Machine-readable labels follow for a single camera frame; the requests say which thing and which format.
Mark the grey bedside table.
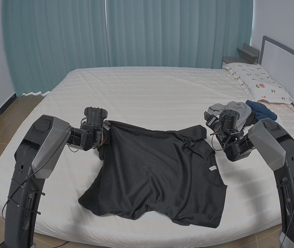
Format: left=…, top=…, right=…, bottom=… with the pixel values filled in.
left=222, top=43, right=260, bottom=70

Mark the bed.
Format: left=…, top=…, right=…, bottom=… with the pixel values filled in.
left=0, top=35, right=294, bottom=243

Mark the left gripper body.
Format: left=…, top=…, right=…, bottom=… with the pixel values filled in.
left=95, top=120, right=111, bottom=147

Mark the black cable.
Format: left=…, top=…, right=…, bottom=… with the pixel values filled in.
left=1, top=162, right=47, bottom=218

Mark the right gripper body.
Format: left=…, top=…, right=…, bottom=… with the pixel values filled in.
left=204, top=112, right=223, bottom=133

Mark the black T-shirt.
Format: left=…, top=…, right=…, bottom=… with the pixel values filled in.
left=78, top=120, right=227, bottom=229

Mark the blue-green curtain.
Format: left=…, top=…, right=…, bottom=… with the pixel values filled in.
left=2, top=0, right=108, bottom=97
left=106, top=0, right=254, bottom=69

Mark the white printed pillow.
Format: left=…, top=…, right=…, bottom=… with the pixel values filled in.
left=223, top=62, right=294, bottom=105

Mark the pile of clothes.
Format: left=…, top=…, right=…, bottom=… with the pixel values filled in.
left=207, top=100, right=278, bottom=132

